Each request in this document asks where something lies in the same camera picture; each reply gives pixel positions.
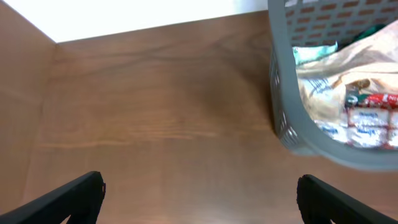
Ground white paper bag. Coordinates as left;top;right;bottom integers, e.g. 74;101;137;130
296;21;397;121

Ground grey plastic basket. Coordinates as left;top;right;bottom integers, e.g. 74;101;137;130
268;0;397;172

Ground teal small tissue packet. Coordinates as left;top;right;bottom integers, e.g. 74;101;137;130
292;42;338;65

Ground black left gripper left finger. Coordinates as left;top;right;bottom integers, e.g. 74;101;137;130
1;171;106;224

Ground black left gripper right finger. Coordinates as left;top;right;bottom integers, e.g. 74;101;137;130
297;174;397;224

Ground green Nescafe coffee bag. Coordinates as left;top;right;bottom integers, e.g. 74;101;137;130
333;22;397;108

